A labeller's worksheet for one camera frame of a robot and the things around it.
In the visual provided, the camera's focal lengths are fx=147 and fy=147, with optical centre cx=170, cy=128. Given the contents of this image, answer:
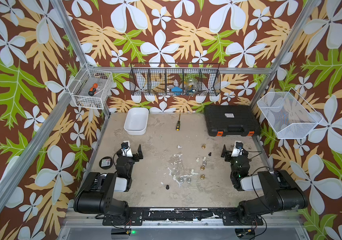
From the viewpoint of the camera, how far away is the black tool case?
1038mm

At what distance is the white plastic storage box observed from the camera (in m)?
1.07

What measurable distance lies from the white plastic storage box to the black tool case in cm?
47
